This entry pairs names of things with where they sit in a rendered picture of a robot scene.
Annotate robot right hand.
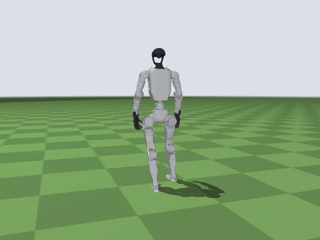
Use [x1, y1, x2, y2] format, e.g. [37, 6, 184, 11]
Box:
[174, 110, 181, 128]

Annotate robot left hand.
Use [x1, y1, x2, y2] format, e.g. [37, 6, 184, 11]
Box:
[133, 111, 142, 130]

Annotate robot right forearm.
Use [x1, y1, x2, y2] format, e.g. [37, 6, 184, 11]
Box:
[174, 95, 183, 114]

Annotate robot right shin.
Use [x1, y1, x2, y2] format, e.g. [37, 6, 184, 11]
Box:
[166, 144, 176, 180]

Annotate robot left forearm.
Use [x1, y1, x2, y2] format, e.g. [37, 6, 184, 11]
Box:
[132, 92, 141, 115]

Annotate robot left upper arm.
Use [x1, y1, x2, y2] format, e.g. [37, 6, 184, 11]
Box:
[135, 70, 150, 99]

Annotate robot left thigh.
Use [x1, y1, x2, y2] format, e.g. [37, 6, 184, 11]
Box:
[141, 114, 157, 160]

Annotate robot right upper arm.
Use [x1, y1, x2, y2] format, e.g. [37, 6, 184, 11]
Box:
[171, 70, 182, 98]

